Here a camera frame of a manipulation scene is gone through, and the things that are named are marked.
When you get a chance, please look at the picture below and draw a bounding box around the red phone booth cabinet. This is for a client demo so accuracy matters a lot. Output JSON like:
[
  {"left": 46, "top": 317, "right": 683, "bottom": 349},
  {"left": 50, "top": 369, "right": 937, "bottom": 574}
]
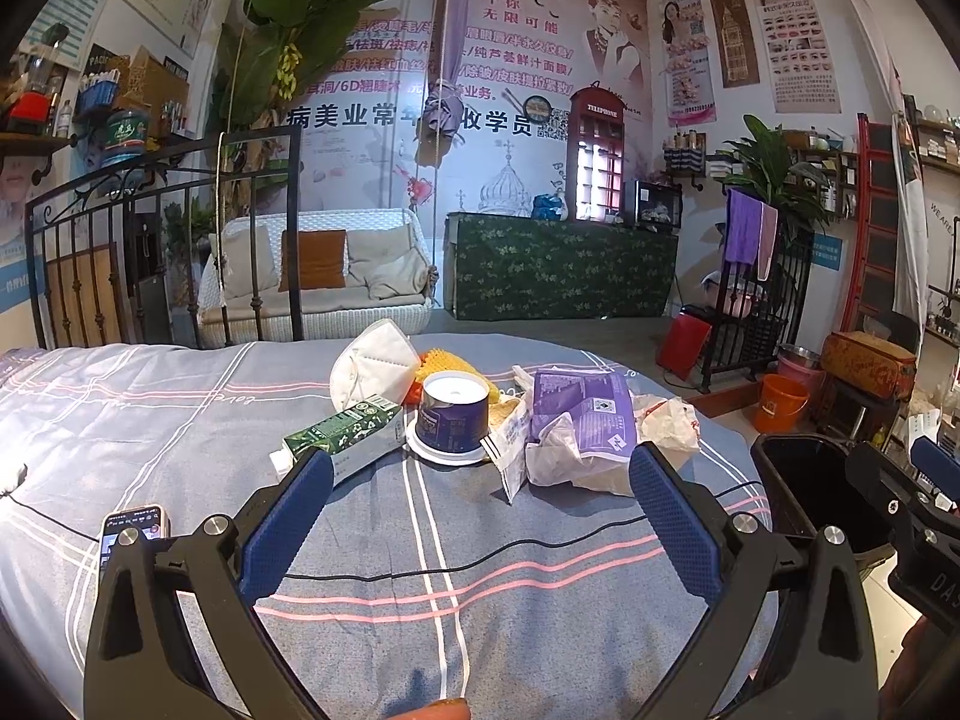
[{"left": 565, "top": 86, "right": 625, "bottom": 223}]

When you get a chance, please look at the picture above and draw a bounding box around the green patterned covered table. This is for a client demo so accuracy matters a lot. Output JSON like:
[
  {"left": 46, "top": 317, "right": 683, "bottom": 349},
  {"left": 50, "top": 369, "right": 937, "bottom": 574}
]
[{"left": 441, "top": 213, "right": 679, "bottom": 322}]

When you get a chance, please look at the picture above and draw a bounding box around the potted green plant right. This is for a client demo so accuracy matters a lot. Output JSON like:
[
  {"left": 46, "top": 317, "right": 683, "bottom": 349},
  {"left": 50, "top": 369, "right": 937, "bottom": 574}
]
[{"left": 719, "top": 112, "right": 832, "bottom": 227}]

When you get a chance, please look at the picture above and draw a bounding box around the white red plastic bag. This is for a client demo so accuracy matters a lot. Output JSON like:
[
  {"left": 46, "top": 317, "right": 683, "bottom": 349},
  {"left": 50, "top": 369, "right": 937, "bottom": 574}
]
[{"left": 631, "top": 395, "right": 701, "bottom": 470}]

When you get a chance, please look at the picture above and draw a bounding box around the black trash bin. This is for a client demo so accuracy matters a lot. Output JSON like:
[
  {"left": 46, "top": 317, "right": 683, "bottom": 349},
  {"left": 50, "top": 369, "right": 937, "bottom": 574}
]
[{"left": 750, "top": 434, "right": 893, "bottom": 571}]

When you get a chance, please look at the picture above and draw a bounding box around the orange patterned box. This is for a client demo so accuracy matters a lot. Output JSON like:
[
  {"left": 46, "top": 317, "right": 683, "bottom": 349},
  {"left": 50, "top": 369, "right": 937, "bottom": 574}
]
[{"left": 820, "top": 332, "right": 916, "bottom": 401}]

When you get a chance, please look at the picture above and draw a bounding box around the black iron bed frame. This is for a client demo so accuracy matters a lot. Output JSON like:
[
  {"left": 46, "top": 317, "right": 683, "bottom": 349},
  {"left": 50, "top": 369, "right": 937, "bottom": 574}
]
[{"left": 23, "top": 125, "right": 304, "bottom": 349}]

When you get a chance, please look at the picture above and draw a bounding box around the small television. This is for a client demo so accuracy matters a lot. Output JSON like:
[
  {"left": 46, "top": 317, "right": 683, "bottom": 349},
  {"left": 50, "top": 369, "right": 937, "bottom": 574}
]
[{"left": 622, "top": 181, "right": 682, "bottom": 234}]

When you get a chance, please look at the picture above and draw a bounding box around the red ladder shelf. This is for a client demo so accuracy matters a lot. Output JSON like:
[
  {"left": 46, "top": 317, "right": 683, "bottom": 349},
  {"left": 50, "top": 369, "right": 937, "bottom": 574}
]
[{"left": 841, "top": 114, "right": 898, "bottom": 330}]

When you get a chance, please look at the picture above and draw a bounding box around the red bag on floor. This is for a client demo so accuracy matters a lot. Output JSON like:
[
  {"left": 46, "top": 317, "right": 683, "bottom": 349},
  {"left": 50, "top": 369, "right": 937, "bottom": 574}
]
[{"left": 656, "top": 310, "right": 711, "bottom": 380}]

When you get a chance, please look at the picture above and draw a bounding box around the green white carton box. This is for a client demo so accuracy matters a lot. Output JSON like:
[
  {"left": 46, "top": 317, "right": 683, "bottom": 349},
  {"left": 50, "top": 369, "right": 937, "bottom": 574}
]
[{"left": 270, "top": 395, "right": 405, "bottom": 486}]

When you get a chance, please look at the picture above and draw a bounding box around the orange plastic bucket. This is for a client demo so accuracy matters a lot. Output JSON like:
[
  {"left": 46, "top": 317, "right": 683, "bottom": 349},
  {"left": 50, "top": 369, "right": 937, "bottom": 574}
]
[{"left": 754, "top": 374, "right": 811, "bottom": 434}]

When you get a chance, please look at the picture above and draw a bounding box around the smartphone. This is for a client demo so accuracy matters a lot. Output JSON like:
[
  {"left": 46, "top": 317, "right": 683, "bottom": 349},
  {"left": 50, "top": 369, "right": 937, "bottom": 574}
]
[{"left": 99, "top": 504, "right": 171, "bottom": 575}]

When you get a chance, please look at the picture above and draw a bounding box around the black cable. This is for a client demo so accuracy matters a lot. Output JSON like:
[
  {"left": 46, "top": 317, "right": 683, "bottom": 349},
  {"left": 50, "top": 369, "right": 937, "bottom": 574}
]
[{"left": 0, "top": 478, "right": 763, "bottom": 584}]

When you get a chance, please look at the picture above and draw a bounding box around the yellow foam fruit net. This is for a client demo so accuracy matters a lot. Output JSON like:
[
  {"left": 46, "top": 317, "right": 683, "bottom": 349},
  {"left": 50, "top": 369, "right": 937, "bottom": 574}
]
[{"left": 415, "top": 348, "right": 501, "bottom": 403}]

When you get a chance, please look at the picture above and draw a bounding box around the brown cushion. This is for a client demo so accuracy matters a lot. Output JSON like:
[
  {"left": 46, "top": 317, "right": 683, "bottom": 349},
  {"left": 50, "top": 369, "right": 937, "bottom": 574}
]
[{"left": 298, "top": 229, "right": 347, "bottom": 289}]

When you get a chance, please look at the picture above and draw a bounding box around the large green banana plant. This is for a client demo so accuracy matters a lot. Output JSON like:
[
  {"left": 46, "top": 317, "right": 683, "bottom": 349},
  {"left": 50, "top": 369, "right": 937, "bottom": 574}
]
[{"left": 211, "top": 0, "right": 438, "bottom": 220}]

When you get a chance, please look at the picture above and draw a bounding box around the purple disc spindle case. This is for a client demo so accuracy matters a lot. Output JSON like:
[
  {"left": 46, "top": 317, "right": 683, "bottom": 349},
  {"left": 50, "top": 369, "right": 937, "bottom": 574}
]
[{"left": 405, "top": 371, "right": 490, "bottom": 468}]

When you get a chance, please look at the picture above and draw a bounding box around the purple towel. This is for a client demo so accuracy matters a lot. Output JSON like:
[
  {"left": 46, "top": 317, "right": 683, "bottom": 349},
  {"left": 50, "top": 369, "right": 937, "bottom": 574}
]
[{"left": 724, "top": 188, "right": 763, "bottom": 265}]

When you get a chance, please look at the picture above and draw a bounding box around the purple white plastic package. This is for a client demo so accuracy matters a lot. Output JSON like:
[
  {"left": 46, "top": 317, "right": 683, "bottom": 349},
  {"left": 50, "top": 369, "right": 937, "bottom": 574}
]
[{"left": 526, "top": 367, "right": 638, "bottom": 497}]

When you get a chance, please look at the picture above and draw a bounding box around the pink towel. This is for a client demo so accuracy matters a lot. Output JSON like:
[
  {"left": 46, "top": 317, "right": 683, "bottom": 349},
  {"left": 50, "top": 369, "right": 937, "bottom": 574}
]
[{"left": 757, "top": 203, "right": 778, "bottom": 283}]

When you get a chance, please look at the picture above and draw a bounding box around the white striped paper package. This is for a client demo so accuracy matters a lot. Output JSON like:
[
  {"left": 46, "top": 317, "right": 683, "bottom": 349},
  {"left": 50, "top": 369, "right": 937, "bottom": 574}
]
[{"left": 482, "top": 366, "right": 534, "bottom": 504}]

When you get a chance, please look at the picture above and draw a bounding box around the blue striped bed sheet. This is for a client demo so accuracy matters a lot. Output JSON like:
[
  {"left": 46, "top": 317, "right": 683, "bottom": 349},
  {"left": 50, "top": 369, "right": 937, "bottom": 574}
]
[{"left": 2, "top": 341, "right": 706, "bottom": 718}]

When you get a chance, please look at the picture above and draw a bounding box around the black metal rack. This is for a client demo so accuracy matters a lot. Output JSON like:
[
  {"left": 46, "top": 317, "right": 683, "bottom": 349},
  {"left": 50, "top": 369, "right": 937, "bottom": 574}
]
[{"left": 698, "top": 218, "right": 814, "bottom": 394}]

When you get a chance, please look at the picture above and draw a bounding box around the white wicker swing sofa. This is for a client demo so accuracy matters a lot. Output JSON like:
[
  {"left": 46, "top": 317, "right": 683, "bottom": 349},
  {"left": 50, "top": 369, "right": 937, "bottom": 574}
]
[{"left": 199, "top": 208, "right": 436, "bottom": 348}]

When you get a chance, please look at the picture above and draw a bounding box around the white face mask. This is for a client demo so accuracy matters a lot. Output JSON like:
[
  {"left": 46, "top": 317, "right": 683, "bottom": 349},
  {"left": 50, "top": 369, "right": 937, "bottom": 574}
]
[{"left": 329, "top": 319, "right": 421, "bottom": 411}]

